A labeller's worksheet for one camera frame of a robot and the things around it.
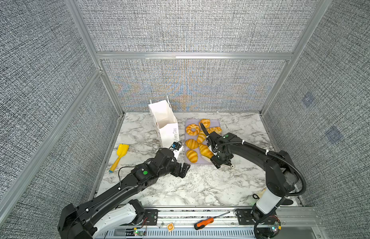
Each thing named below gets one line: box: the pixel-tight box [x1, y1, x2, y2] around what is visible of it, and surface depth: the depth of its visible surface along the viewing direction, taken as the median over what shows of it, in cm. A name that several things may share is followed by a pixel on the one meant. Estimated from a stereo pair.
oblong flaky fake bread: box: [206, 126, 223, 136], surface depth 106 cm
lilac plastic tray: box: [184, 119, 223, 165], surface depth 99 cm
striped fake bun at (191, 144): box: [185, 138, 199, 150], surface depth 99 cm
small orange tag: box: [167, 222, 175, 233], surface depth 72 cm
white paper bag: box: [148, 95, 183, 159], surface depth 85 cm
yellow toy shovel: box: [109, 143, 130, 173], surface depth 99 cm
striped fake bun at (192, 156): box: [185, 149, 199, 164], surface depth 94 cm
